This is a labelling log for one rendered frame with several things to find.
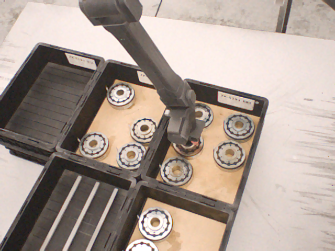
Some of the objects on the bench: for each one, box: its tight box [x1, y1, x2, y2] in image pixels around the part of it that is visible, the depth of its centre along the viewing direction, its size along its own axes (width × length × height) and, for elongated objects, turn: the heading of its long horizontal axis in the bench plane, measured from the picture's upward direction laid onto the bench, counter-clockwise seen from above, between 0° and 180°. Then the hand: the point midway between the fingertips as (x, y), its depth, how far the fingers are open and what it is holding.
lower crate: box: [0, 142, 49, 167], centre depth 151 cm, size 40×30×12 cm
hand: (188, 139), depth 127 cm, fingers open, 5 cm apart
